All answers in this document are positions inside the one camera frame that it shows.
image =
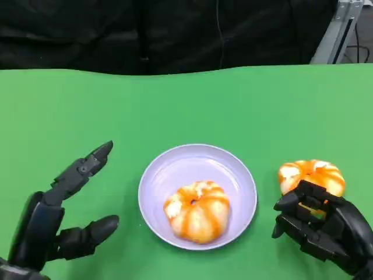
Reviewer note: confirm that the black cloth drape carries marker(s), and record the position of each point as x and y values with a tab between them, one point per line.
87	29

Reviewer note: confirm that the aluminium frame post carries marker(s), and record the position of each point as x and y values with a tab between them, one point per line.
335	35

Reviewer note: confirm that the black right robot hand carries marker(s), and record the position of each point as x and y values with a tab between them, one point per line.
344	230

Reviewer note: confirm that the lilac plate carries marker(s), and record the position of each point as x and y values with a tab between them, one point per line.
204	163

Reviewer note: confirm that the green table cloth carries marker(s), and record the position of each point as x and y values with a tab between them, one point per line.
87	116

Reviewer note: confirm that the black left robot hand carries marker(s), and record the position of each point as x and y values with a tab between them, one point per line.
38	221

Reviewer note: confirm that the orange white toy bread roll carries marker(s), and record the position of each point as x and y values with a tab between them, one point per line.
198	216
314	172

